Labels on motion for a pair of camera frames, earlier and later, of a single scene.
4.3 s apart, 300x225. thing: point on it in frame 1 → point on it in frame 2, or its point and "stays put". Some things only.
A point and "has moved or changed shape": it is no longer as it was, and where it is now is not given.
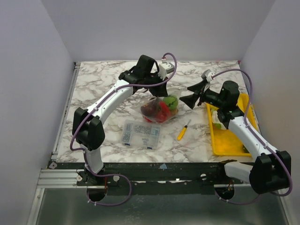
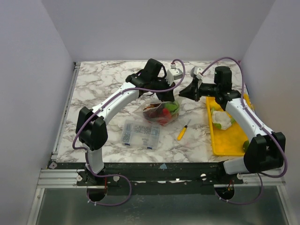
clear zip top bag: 159,109 has moved or changed shape
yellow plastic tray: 223,143 stays put
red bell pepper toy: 161,116 → 162,122
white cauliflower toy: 217,123 stays put
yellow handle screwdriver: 183,131 stays put
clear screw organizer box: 141,134 stays put
